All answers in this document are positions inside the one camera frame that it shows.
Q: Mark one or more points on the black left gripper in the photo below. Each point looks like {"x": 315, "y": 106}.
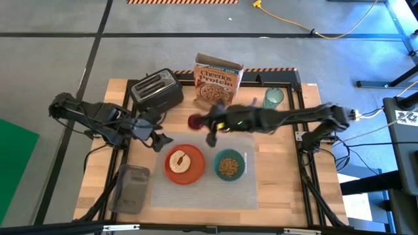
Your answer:
{"x": 143, "y": 129}

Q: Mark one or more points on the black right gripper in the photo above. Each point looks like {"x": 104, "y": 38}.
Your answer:
{"x": 232, "y": 119}

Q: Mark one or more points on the red apple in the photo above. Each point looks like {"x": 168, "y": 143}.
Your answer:
{"x": 194, "y": 122}

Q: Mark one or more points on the beige bagel half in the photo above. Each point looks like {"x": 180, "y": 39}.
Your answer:
{"x": 179, "y": 163}

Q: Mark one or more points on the orange Cheerios cereal box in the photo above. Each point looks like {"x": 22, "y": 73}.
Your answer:
{"x": 217, "y": 85}

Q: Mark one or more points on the teal glass tumbler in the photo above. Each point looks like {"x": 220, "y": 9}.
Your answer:
{"x": 273, "y": 96}

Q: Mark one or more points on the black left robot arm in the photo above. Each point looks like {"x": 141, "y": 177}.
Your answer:
{"x": 94, "y": 114}

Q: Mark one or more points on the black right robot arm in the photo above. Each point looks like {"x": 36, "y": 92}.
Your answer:
{"x": 303, "y": 115}

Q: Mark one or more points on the orange round plate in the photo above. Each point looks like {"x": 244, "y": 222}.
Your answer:
{"x": 196, "y": 166}

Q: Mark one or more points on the green round bowl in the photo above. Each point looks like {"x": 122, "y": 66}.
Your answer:
{"x": 217, "y": 163}

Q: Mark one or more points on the black two-slot toaster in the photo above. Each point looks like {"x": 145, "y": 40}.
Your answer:
{"x": 156, "y": 93}

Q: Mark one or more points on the brown cereal pieces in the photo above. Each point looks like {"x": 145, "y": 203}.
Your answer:
{"x": 228, "y": 167}

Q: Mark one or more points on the grey translucent plastic tray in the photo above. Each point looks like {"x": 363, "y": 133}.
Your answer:
{"x": 130, "y": 189}

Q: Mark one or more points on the grey woven placemat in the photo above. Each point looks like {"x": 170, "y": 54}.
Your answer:
{"x": 202, "y": 196}

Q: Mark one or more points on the orange black hazard table strip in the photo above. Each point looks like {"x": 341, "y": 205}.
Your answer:
{"x": 271, "y": 70}

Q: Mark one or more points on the black bar with metal brackets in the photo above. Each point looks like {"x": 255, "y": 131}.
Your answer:
{"x": 65, "y": 228}

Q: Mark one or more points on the green floor mat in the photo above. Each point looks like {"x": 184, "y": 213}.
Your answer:
{"x": 13, "y": 163}

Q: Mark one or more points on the white printed tag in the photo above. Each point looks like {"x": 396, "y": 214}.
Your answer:
{"x": 406, "y": 117}

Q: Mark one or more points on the grey cart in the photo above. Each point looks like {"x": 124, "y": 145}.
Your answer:
{"x": 405, "y": 156}

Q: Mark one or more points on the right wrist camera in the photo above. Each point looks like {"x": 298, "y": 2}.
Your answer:
{"x": 211, "y": 139}

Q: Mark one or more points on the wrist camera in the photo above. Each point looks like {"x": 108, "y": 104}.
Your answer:
{"x": 211, "y": 139}
{"x": 153, "y": 115}

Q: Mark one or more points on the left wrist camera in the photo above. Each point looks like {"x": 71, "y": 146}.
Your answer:
{"x": 153, "y": 115}

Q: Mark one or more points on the black aluminium table frame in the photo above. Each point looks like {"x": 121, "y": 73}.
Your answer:
{"x": 277, "y": 78}

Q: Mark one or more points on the black metal stand frame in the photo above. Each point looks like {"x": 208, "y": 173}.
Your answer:
{"x": 375, "y": 84}

